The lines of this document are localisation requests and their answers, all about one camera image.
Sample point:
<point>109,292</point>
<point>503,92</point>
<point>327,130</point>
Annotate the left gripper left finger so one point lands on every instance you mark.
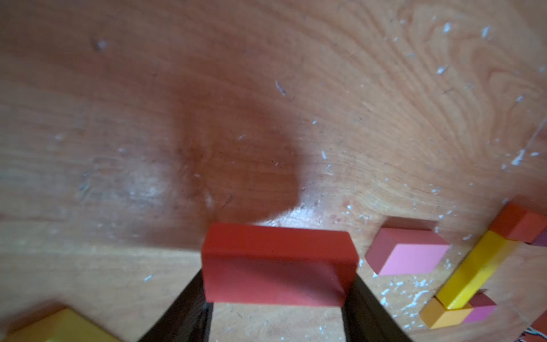
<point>189,317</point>

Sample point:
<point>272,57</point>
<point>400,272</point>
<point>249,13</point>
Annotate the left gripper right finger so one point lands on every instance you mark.
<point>366,320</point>

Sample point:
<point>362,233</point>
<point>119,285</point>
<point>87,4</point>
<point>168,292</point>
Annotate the orange yellow block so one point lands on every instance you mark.
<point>435,316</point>

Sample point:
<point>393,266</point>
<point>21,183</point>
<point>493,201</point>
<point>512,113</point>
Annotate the red long block front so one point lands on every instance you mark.
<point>247,264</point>

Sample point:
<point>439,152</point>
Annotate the pink block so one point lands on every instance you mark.
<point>397,251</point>

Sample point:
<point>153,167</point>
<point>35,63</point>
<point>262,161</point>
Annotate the yellow long block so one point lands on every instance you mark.
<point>65,325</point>
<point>477,267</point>

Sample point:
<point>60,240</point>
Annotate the magenta block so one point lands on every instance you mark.
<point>482,306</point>

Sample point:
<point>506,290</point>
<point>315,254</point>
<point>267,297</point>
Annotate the yellow long block front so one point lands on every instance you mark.
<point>65,325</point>

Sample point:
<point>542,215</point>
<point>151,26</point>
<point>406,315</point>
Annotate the short red block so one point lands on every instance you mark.
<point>518,223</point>

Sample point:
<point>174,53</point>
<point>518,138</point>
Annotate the purple block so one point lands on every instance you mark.
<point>541,239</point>

